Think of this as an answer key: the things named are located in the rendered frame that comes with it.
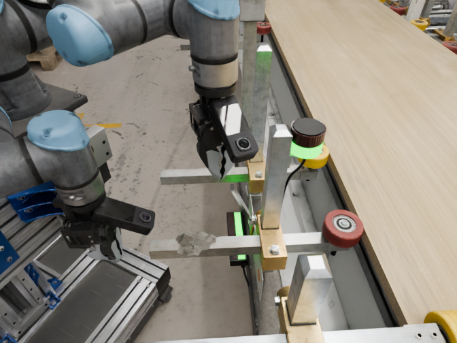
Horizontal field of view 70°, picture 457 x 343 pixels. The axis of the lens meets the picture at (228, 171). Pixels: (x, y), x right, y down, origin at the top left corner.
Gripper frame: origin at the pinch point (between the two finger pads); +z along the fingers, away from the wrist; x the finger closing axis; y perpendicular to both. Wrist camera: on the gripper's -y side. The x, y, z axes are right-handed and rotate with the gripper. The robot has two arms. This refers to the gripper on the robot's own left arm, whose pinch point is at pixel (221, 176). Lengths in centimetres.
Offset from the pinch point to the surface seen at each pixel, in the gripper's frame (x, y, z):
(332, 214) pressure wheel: -20.7, -12.0, 8.5
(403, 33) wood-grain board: -120, 67, 9
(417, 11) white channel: -145, 84, 6
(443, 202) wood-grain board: -46, -18, 9
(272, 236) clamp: -7.7, -9.6, 12.2
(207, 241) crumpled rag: 5.5, -5.1, 12.5
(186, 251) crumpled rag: 10.5, -6.0, 12.1
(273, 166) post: -7.3, -7.2, -6.0
